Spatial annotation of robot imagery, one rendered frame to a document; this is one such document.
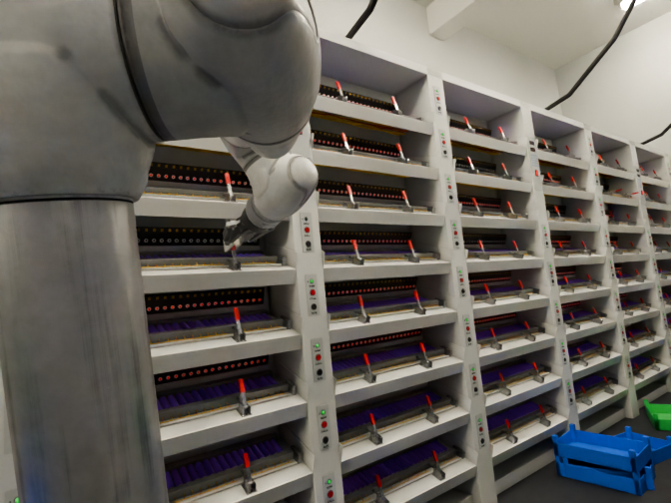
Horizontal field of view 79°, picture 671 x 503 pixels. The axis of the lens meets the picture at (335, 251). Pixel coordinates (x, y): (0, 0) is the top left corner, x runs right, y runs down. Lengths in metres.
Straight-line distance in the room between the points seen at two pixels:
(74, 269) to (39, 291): 0.02
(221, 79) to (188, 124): 0.05
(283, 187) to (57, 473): 0.61
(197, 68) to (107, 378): 0.23
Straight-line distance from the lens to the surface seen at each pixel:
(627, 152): 3.67
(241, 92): 0.32
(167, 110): 0.33
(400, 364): 1.56
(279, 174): 0.83
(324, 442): 1.30
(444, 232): 1.70
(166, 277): 1.09
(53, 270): 0.34
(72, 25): 0.34
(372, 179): 1.75
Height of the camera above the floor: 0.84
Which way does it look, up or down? 6 degrees up
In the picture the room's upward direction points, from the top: 5 degrees counter-clockwise
